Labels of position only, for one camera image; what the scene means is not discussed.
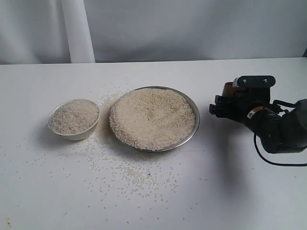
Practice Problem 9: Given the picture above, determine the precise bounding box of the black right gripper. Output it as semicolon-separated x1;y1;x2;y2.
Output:
209;88;284;141

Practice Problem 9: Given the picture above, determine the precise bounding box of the brown wooden cup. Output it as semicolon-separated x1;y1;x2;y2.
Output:
222;82;246;99

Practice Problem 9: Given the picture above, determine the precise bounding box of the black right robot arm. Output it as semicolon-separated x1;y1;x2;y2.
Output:
209;88;307;154

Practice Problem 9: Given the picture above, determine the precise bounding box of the round steel rice tray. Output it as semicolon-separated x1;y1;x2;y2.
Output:
109;86;200;152

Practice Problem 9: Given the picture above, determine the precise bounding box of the white ceramic rice bowl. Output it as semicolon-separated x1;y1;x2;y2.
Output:
47;99;100;141

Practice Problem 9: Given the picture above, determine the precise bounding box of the white backdrop curtain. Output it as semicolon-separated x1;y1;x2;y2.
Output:
0;0;307;64

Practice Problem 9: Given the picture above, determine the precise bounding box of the black camera cable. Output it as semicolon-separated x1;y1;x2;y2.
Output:
253;99;307;167

